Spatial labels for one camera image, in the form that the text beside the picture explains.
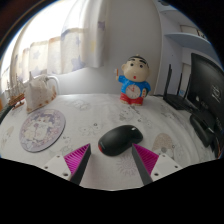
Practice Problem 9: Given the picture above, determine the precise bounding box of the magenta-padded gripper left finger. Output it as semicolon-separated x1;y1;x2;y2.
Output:
41;143;92;187

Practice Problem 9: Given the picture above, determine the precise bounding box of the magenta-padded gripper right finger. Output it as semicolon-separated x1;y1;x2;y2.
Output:
131;142;184;186

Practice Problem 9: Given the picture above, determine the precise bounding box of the black computer mouse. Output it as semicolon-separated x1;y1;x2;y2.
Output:
97;124;144;157

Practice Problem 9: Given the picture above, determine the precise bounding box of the round purple printed mouse pad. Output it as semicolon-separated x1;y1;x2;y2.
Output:
18;108;67;154

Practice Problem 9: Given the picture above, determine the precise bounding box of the white printed tablecloth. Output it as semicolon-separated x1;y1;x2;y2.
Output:
0;93;218;191

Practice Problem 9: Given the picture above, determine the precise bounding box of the black router with antennas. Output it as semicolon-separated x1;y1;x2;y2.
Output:
162;63;198;111

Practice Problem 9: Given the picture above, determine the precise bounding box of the large white conch shell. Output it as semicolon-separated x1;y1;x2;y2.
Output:
23;73;58;114

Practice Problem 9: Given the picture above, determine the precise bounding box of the cartoon boy figure clock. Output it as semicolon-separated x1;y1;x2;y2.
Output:
115;54;152;107

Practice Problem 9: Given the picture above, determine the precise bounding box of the white radiator with pipe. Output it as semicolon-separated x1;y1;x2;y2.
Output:
44;74;61;96

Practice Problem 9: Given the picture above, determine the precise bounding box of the dark keyboard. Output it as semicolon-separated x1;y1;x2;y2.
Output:
0;103;14;125

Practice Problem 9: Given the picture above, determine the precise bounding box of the wooden model sailing ship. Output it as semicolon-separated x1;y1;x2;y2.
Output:
5;73;27;110

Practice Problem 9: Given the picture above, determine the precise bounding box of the black computer monitor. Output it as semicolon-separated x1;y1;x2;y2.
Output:
186;52;224;158

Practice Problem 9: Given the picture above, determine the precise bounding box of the white star-print curtain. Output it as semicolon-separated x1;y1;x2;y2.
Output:
9;0;108;88

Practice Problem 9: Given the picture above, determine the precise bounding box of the white wall shelf unit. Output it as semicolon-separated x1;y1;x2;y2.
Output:
156;0;224;98

